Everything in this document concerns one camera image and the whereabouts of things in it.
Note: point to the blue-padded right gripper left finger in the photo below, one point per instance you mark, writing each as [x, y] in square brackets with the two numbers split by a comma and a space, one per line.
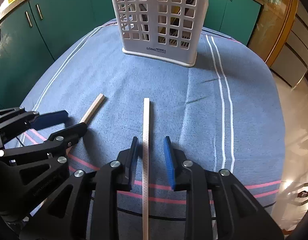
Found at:
[85, 205]

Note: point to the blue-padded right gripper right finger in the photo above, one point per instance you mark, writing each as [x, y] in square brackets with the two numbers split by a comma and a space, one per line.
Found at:
[217, 196]

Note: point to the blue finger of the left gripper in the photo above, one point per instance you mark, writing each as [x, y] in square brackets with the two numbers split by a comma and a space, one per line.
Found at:
[14, 121]

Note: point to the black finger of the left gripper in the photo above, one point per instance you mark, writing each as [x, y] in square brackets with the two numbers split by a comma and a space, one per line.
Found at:
[57, 143]

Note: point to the pale wooden chopstick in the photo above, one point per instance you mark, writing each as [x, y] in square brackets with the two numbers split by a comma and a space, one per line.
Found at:
[145, 169]

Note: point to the light wooden chopstick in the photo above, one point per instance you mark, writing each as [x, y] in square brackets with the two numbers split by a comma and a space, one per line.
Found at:
[92, 109]

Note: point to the teal lower cabinets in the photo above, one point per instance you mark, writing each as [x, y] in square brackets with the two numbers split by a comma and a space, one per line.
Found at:
[35, 33]

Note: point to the blue striped tablecloth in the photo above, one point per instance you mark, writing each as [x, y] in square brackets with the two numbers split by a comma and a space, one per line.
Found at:
[223, 113]

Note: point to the white perforated utensil holder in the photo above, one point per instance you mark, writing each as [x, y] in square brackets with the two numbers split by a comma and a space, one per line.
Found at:
[167, 30]

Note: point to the silver refrigerator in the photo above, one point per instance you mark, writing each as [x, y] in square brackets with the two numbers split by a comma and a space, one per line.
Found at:
[291, 65]

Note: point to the glass sliding door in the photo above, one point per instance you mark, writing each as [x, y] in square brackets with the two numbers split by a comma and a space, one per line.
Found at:
[272, 28]

